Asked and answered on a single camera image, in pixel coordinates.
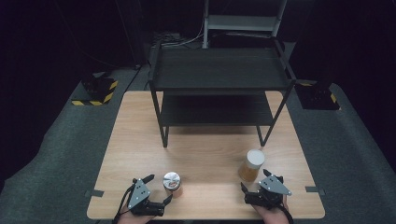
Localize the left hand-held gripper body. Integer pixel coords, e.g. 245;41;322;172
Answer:
126;177;165;217

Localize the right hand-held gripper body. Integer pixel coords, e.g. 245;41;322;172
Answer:
244;174;293;210

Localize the white lid glass jar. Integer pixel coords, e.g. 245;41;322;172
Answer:
237;148;266;184

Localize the silver lid glass jar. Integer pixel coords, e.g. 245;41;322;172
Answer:
162;171;184;199

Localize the black two-tier shelf rack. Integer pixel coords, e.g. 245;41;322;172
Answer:
148;36;298;148

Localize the person's left hand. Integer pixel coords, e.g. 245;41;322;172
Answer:
117;203;156;224

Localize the person's right hand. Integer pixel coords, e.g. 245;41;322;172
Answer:
250;195;291;224

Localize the grey tape strip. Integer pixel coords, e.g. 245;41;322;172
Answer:
304;185;327;197
85;189;105;198

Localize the black base with striped tape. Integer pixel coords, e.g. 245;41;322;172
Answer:
71;71;120;107
294;78;342;111

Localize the grey metal stand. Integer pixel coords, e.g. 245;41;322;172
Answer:
202;0;288;49

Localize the left hand-held gripper cable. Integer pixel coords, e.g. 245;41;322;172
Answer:
111;178;138;224

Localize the hand-held gripper cable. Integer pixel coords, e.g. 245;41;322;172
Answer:
111;178;138;224
279;203;295;224

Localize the right hand-held gripper cable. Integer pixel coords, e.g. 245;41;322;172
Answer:
279;203;295;224

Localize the white cable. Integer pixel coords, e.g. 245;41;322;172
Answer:
161;18;206;49

